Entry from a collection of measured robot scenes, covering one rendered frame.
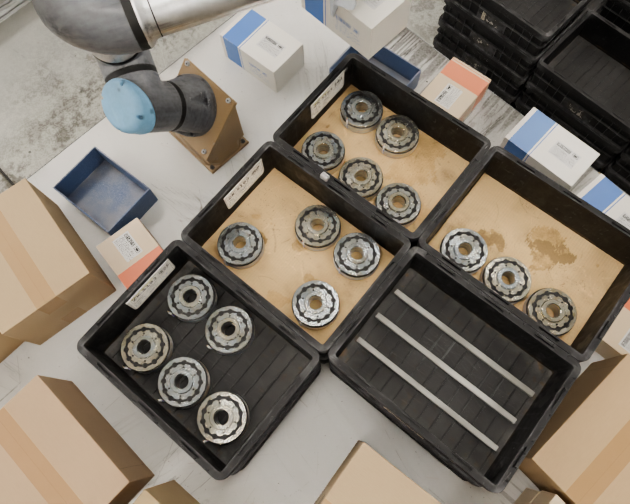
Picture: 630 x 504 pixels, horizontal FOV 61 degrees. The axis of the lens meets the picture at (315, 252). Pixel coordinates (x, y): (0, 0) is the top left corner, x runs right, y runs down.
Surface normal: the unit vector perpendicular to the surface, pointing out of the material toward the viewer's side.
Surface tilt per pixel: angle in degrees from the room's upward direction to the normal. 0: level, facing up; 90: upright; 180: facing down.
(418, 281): 0
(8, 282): 0
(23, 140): 0
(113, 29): 60
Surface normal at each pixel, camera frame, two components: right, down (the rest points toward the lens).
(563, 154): -0.03, -0.32
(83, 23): 0.04, 0.57
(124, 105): -0.47, 0.37
